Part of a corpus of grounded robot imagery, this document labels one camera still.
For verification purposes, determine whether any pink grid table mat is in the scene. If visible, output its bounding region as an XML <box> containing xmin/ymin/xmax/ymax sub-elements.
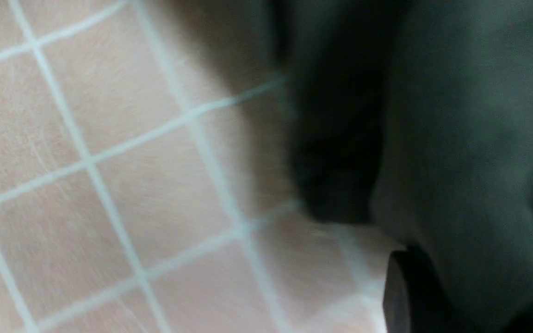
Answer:
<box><xmin>0</xmin><ymin>0</ymin><xmax>395</xmax><ymax>333</ymax></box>

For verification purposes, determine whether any gray long-sleeve top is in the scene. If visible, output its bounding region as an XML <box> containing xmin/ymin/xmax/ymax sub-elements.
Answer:
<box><xmin>261</xmin><ymin>0</ymin><xmax>533</xmax><ymax>333</ymax></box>

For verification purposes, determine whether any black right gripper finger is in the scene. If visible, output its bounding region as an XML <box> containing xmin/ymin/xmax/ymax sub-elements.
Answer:
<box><xmin>382</xmin><ymin>249</ymin><xmax>452</xmax><ymax>333</ymax></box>

